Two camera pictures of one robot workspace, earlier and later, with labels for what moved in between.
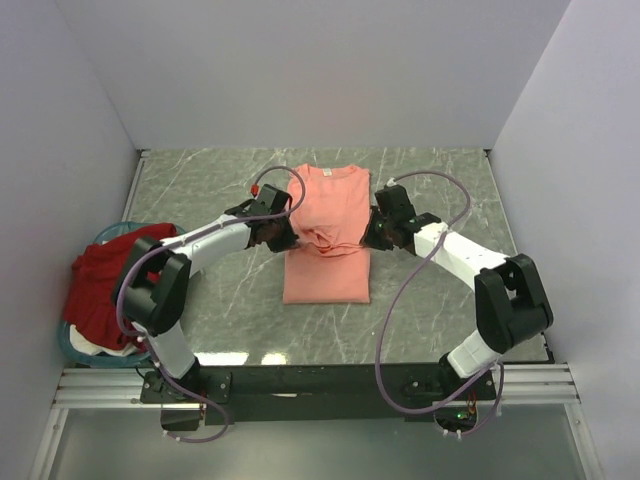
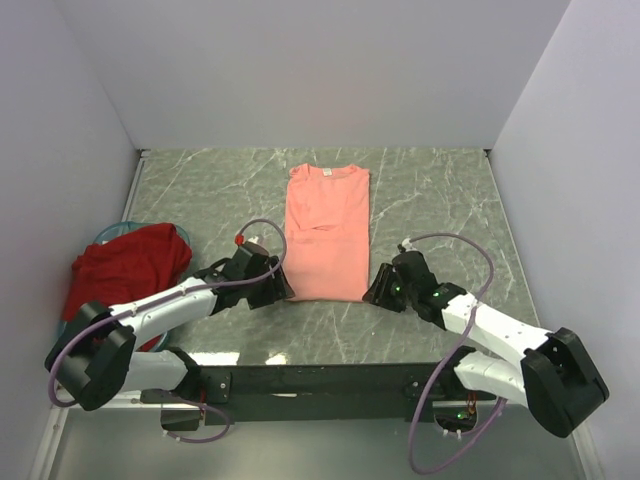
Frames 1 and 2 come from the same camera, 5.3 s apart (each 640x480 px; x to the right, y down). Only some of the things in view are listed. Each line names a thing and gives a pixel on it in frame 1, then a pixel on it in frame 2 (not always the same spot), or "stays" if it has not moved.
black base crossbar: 317,394 stays
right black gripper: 370,238 to 377,294
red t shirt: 91,296 stays
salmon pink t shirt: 331,263 stays
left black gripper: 287,242 to 277,288
